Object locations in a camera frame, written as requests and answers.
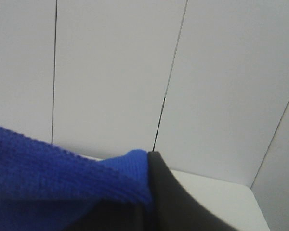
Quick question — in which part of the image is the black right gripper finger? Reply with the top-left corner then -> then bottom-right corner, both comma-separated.
148,152 -> 236,231

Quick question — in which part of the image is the blue microfibre towel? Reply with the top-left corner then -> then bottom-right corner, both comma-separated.
0,127 -> 153,231

